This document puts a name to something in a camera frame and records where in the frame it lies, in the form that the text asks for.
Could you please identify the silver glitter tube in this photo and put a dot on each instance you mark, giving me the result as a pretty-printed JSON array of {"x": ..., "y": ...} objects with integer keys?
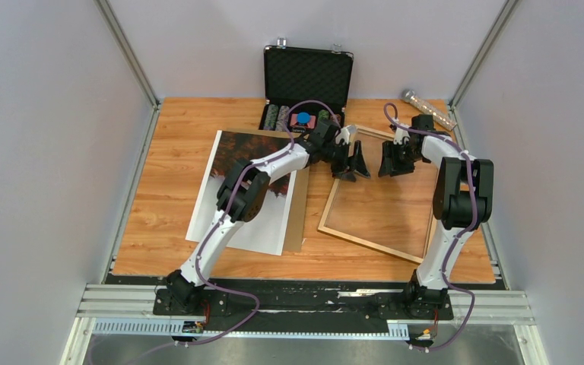
[{"x": 440, "y": 117}]

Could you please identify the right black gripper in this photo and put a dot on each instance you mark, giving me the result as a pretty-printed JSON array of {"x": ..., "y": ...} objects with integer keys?
[{"x": 390, "y": 162}]

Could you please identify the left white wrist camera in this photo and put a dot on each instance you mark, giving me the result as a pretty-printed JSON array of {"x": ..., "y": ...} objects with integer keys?
[{"x": 346, "y": 135}]

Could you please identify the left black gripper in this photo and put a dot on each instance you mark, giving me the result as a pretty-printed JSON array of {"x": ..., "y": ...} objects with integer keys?
[{"x": 347, "y": 166}]

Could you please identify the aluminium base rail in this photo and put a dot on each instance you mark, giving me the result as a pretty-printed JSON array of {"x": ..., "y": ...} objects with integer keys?
[{"x": 116, "y": 309}]

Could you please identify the black poker chip case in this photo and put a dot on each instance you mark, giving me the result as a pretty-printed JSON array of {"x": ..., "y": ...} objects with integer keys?
[{"x": 304, "y": 80}]

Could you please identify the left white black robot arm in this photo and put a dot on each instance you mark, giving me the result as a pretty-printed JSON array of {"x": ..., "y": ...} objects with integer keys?
[{"x": 242, "y": 194}]

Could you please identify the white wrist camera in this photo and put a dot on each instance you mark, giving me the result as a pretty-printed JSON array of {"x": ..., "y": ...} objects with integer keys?
[
  {"x": 346, "y": 135},
  {"x": 402, "y": 135}
]

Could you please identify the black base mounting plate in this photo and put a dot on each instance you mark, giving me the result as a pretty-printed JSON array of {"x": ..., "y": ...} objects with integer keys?
[{"x": 313, "y": 307}]

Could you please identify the light wooden picture frame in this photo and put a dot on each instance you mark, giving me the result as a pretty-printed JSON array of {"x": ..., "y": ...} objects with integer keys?
[{"x": 330, "y": 229}]

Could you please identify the blue round chip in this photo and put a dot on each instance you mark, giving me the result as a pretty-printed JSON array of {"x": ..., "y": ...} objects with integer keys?
[{"x": 303, "y": 118}]

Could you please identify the brown cardboard backing board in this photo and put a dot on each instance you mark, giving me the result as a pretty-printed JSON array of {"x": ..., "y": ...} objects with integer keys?
[{"x": 297, "y": 216}]

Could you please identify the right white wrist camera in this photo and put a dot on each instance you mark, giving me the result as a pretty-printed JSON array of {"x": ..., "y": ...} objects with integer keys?
[{"x": 402, "y": 135}]

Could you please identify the red forest photo print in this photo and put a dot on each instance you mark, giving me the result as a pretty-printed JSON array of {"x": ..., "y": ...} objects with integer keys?
[{"x": 220, "y": 162}]

